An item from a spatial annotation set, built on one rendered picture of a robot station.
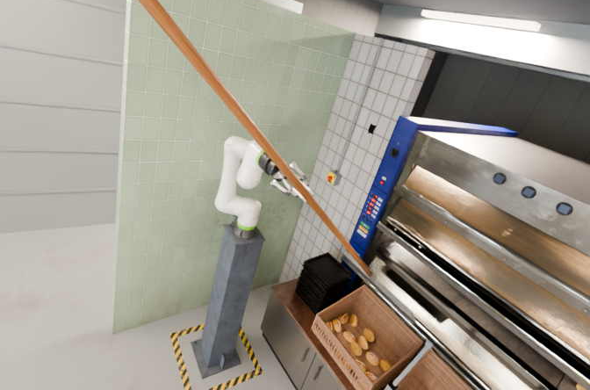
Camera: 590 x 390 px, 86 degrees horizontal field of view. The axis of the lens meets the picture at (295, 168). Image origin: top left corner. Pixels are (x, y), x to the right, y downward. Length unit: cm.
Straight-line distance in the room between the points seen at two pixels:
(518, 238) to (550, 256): 15
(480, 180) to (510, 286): 59
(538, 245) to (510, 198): 27
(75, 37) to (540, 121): 553
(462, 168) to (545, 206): 45
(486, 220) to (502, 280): 34
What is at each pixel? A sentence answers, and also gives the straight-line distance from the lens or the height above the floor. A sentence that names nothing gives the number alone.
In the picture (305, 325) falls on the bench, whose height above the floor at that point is 58.
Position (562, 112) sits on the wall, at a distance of 550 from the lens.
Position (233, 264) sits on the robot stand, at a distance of 219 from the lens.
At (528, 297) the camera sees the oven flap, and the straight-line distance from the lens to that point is 218.
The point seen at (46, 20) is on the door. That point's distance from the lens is 347.
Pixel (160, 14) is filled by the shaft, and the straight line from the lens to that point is 76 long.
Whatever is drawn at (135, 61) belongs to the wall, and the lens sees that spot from 201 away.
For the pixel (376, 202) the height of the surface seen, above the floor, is 150.
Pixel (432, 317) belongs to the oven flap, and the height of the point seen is 103.
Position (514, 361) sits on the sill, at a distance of 235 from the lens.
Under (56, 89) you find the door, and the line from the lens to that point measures 358.
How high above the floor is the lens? 245
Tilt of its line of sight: 22 degrees down
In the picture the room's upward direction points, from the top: 16 degrees clockwise
